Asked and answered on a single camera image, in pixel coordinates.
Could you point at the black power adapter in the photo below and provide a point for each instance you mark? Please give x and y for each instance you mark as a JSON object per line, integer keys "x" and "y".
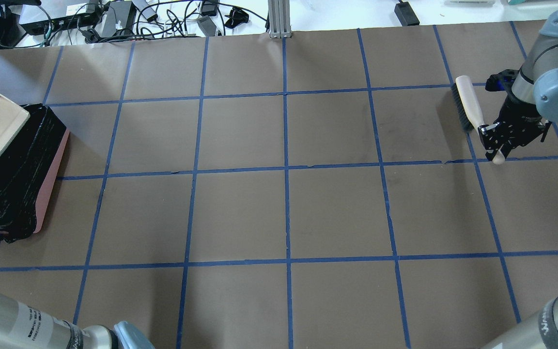
{"x": 405, "y": 14}

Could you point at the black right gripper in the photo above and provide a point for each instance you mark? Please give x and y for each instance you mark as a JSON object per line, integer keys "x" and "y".
{"x": 516, "y": 118}

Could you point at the white hand brush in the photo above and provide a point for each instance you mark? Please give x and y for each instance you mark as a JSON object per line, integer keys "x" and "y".
{"x": 471, "y": 117}

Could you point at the aluminium frame post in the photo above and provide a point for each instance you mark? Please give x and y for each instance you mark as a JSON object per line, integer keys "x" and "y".
{"x": 279, "y": 25}

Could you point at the pink bin with black bag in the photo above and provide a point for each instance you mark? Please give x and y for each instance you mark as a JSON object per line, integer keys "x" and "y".
{"x": 24, "y": 166}

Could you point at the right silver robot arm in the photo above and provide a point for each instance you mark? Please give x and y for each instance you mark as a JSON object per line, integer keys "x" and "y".
{"x": 538, "y": 80}

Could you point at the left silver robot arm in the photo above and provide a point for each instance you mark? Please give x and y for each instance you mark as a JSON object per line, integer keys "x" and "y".
{"x": 24, "y": 327}

